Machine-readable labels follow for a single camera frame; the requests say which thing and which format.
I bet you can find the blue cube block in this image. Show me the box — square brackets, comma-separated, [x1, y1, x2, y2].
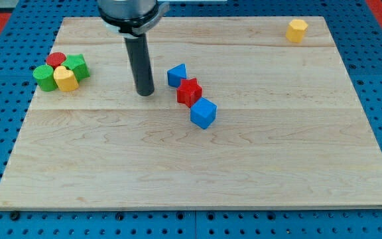
[190, 97, 217, 129]

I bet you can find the black cylindrical pointer rod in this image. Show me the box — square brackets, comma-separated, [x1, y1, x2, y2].
[125, 34, 155, 96]

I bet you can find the blue triangle block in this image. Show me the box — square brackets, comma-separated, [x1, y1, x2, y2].
[167, 64, 187, 88]

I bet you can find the red star block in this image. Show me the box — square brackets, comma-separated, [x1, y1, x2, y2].
[176, 78, 202, 108]

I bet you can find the green star block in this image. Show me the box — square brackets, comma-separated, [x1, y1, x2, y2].
[61, 54, 90, 82]

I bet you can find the green cylinder block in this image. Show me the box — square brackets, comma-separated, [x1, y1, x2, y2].
[32, 64, 58, 92]

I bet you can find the red cylinder block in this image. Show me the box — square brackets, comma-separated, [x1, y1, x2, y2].
[45, 52, 66, 69]

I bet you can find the yellow heart block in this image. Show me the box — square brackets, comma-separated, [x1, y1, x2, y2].
[53, 66, 79, 92]

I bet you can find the wooden board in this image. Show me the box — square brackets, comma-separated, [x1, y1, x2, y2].
[0, 17, 382, 211]

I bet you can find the yellow hexagon block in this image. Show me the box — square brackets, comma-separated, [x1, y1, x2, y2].
[285, 19, 308, 43]

